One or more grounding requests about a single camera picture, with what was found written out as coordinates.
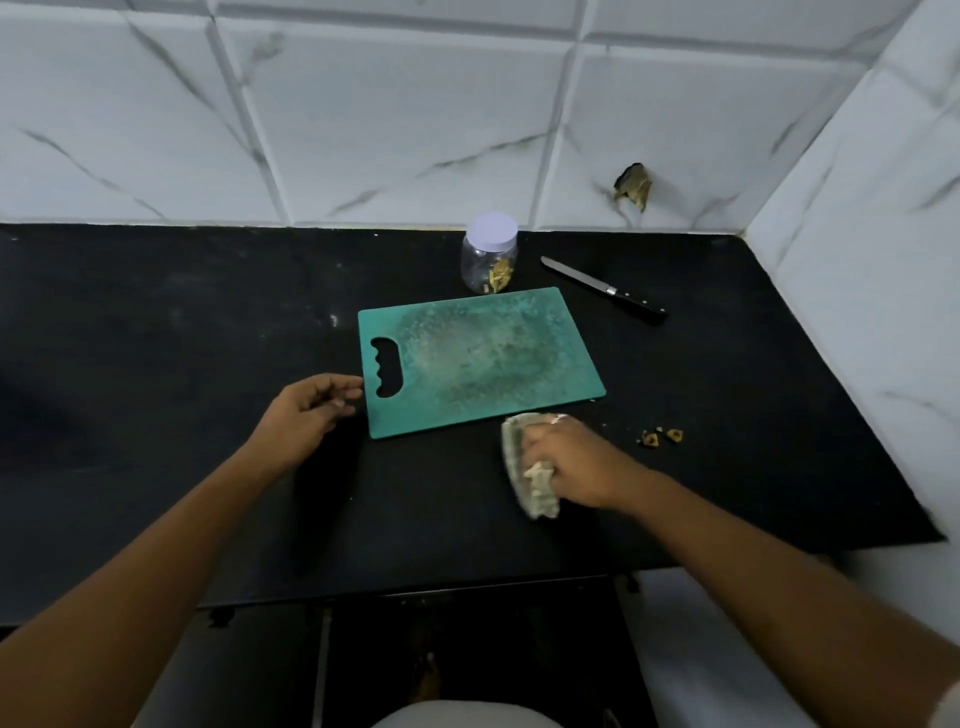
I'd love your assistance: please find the person's right forearm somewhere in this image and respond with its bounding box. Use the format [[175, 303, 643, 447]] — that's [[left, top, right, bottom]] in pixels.
[[600, 471, 960, 728]]

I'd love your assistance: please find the person's left forearm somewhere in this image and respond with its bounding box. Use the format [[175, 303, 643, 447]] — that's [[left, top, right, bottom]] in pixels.
[[0, 442, 301, 728]]

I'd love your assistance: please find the grey cleaning cloth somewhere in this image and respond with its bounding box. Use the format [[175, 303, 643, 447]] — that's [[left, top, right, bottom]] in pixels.
[[500, 411, 562, 522]]

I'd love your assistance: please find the clear plastic jar white lid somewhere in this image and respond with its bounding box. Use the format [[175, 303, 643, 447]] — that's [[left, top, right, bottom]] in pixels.
[[460, 211, 520, 295]]

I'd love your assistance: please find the green plastic cutting board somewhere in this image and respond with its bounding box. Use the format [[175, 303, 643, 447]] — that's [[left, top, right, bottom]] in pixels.
[[357, 286, 607, 441]]

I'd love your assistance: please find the black cabinet under counter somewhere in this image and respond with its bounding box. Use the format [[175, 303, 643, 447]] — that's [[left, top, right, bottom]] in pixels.
[[135, 573, 661, 728]]

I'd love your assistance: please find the person's right hand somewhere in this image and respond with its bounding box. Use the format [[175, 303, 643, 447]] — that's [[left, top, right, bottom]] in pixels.
[[520, 413, 651, 513]]

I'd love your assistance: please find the black handled kitchen knife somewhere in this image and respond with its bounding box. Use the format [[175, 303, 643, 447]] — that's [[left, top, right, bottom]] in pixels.
[[540, 255, 668, 324]]

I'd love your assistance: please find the person's white clothing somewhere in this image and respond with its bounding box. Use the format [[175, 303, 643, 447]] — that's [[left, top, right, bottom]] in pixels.
[[371, 700, 565, 728]]

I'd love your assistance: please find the person's left hand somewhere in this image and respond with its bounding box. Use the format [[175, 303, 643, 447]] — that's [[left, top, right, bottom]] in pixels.
[[248, 372, 366, 479]]

